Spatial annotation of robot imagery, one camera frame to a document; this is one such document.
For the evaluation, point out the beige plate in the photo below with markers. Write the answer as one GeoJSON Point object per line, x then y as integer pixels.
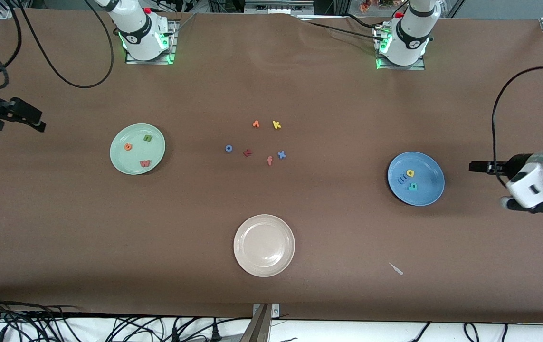
{"type": "Point", "coordinates": [264, 245]}

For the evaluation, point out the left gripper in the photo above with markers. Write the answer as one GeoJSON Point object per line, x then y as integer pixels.
{"type": "Point", "coordinates": [517, 165]}

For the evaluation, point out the green plate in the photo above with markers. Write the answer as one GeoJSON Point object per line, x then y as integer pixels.
{"type": "Point", "coordinates": [133, 156]}

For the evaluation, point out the metal table edge bracket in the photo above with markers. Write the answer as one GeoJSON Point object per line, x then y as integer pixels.
{"type": "Point", "coordinates": [261, 327]}

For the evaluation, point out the orange decorative object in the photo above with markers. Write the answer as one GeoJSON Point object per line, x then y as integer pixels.
{"type": "Point", "coordinates": [365, 5]}

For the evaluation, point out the brown table cover sheet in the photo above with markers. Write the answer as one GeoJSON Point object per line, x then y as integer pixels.
{"type": "Point", "coordinates": [271, 85]}

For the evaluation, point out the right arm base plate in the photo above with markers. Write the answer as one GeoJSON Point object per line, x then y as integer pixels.
{"type": "Point", "coordinates": [174, 42]}

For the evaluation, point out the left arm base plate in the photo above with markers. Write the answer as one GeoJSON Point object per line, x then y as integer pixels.
{"type": "Point", "coordinates": [402, 68]}

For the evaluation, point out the teal foam letter g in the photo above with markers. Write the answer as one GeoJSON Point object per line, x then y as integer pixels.
{"type": "Point", "coordinates": [414, 188]}

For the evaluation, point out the grey metal box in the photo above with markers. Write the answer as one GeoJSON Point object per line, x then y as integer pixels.
{"type": "Point", "coordinates": [278, 5]}

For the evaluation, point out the blue plate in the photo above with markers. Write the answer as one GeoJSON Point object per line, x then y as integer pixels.
{"type": "Point", "coordinates": [428, 183]}

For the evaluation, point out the blue foam letter E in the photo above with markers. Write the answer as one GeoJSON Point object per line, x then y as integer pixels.
{"type": "Point", "coordinates": [399, 180]}

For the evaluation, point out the small white tape scrap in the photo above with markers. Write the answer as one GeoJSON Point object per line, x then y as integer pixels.
{"type": "Point", "coordinates": [397, 270]}

